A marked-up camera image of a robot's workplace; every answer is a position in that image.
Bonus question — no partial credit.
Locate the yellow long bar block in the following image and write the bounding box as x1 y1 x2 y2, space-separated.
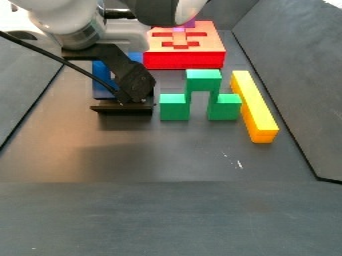
230 70 279 144

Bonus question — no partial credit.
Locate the black cable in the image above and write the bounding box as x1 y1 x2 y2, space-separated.
0 30 120 96

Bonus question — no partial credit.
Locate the green arch-shaped block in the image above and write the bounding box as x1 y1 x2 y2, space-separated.
159 69 242 121

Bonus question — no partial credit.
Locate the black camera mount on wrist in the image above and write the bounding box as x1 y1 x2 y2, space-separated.
61 44 156 104

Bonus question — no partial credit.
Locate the black angled fixture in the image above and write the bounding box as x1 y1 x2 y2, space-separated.
91 88 153 114

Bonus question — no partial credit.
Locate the red base block with slots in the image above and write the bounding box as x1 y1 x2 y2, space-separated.
143 21 226 70

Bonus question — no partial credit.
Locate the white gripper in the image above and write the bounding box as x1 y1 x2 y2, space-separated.
96 18 149 53

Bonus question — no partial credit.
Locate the purple U-shaped block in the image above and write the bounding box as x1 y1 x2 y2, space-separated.
172 18 195 32

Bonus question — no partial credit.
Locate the blue U-shaped block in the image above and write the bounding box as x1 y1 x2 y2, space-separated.
92 52 143 100

